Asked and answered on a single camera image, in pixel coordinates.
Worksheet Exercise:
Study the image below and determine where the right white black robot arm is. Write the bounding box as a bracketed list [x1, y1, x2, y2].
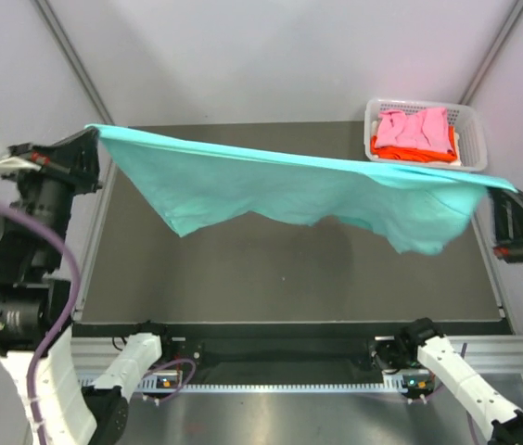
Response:
[394, 188, 523, 444]

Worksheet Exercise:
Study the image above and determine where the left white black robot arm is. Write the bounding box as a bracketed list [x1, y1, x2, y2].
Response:
[0, 128, 175, 444]

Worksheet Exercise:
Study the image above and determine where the white perforated plastic basket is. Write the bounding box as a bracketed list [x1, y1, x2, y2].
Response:
[364, 98, 488, 172]

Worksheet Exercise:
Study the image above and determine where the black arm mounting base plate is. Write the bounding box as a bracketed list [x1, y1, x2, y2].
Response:
[117, 324, 434, 375]

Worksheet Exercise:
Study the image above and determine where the grey slotted cable duct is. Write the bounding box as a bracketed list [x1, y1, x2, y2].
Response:
[78, 371, 432, 395]

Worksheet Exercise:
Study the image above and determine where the white t shirt in basket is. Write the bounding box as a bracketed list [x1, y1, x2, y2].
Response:
[449, 128, 463, 167]

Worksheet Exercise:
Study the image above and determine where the teal t shirt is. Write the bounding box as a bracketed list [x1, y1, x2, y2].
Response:
[97, 124, 513, 255]

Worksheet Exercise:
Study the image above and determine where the aluminium frame rail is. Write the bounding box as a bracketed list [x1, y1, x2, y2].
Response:
[70, 336, 523, 372]

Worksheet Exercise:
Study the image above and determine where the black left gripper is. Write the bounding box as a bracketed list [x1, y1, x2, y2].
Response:
[0, 124, 103, 267]

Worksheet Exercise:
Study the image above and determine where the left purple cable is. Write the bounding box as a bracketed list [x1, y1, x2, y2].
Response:
[0, 187, 198, 445]

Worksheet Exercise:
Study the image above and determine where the orange t shirt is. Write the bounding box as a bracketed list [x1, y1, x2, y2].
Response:
[370, 126, 461, 165]

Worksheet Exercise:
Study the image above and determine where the pink t shirt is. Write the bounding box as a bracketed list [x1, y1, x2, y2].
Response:
[376, 108, 452, 153]

